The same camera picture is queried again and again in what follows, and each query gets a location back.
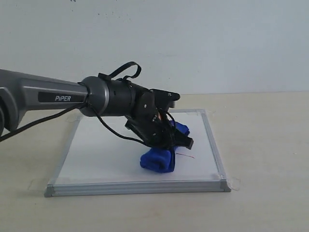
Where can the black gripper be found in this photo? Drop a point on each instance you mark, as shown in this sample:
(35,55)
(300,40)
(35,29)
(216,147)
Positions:
(151,125)

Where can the blue cloth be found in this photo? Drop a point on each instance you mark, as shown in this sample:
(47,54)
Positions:
(162,160)

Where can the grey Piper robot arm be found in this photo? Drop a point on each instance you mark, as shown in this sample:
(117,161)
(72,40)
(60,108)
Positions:
(95,96)

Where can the clear tape front right corner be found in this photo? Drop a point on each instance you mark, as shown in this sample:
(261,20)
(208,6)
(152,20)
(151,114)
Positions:
(234,183)

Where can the clear tape corner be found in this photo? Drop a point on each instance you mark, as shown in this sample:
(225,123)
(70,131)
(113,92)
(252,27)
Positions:
(38,184)
(234,183)

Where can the clear tape front left corner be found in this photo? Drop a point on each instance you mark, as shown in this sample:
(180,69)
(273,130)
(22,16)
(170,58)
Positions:
(38,184)

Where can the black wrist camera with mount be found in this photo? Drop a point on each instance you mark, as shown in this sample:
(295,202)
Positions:
(165,99)

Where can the white board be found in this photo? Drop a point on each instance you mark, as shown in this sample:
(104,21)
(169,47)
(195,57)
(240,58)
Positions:
(96,162)

